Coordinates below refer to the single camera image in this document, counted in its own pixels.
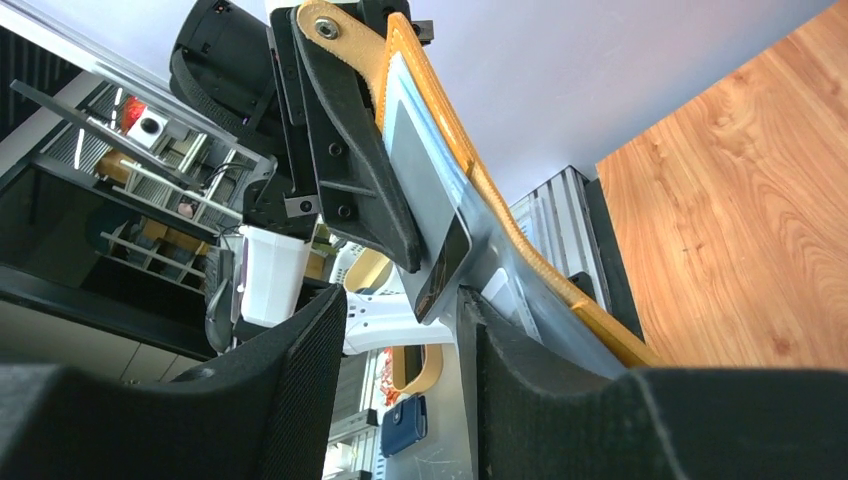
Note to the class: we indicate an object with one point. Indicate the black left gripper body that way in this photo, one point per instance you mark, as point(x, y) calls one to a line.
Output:
point(388, 18)

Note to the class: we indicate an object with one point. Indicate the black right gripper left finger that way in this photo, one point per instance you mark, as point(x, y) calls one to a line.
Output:
point(260, 411)

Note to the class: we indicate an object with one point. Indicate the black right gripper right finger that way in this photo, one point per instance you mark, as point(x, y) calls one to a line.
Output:
point(535, 415)

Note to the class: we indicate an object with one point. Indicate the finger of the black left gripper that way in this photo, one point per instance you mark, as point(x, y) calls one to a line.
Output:
point(361, 199)

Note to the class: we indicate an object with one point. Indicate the yellow leather card holder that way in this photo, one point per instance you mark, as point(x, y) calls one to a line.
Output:
point(503, 264)

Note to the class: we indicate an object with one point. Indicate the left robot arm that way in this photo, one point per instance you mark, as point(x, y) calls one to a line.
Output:
point(221, 66)

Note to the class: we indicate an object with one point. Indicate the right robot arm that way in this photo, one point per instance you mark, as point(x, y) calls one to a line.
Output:
point(391, 318)

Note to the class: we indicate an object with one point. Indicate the white plastic basket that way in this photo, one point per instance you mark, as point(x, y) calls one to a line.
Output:
point(359, 268)

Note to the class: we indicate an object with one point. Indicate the blue wallet below table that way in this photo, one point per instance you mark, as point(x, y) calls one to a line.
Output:
point(404, 425)

